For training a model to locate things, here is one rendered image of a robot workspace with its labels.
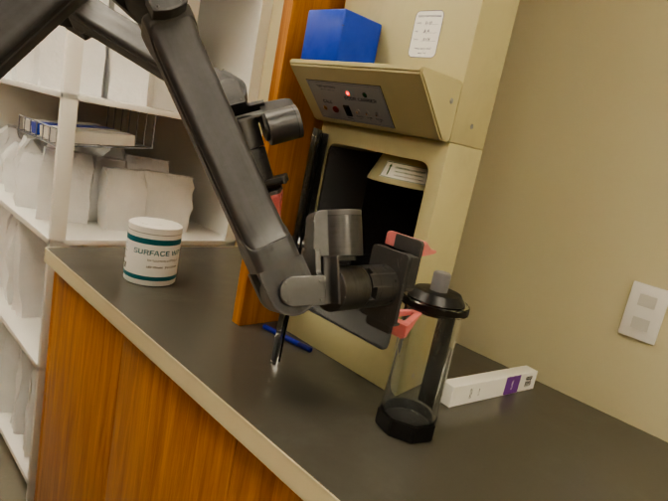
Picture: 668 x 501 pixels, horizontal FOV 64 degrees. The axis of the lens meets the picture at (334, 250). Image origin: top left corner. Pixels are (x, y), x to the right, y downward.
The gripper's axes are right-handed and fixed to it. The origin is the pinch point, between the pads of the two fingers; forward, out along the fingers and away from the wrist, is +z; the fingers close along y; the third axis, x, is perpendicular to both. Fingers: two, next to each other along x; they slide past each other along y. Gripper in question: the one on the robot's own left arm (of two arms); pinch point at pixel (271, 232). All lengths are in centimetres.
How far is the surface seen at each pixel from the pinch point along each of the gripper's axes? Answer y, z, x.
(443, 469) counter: -18.1, 37.0, 23.6
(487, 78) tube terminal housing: -43.0, -16.0, -3.9
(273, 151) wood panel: -1.9, -12.8, -20.9
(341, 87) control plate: -18.2, -20.9, -7.7
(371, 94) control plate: -22.7, -18.3, -2.9
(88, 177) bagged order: 70, -19, -94
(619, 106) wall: -74, -3, -22
